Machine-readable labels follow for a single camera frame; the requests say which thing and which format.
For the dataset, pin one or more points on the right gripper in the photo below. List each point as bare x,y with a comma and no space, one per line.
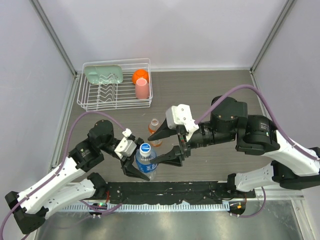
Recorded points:
175,156

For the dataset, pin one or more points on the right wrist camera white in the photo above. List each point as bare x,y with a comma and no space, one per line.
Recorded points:
181,116

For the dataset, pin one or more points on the orange drink bottle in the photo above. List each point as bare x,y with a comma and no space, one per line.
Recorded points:
152,127

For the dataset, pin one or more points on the white slotted cable duct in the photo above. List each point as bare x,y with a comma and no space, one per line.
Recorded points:
181,207

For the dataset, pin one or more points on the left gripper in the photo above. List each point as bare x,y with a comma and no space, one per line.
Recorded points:
127,166

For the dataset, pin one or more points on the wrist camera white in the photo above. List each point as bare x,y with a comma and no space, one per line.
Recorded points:
181,116
126,146

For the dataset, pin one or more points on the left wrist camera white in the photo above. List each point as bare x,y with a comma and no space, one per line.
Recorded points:
126,146

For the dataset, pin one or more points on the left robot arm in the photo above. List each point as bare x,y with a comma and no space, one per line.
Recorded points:
34,205

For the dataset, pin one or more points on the green plastic tray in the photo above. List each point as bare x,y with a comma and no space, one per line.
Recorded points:
103,74

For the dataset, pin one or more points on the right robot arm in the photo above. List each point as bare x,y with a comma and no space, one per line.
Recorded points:
292,166

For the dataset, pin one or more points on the white blue bottle cap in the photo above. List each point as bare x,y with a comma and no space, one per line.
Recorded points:
145,148

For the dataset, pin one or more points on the blue label water bottle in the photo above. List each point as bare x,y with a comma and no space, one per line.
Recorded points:
144,164

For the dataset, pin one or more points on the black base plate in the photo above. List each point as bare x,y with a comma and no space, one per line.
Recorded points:
169,193

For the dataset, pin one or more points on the pink cup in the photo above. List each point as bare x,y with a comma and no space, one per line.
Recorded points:
142,91

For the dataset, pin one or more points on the white wire dish rack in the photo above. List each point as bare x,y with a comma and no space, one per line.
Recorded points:
103,97

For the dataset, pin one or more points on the orange bowl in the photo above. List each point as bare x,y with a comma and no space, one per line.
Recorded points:
140,74

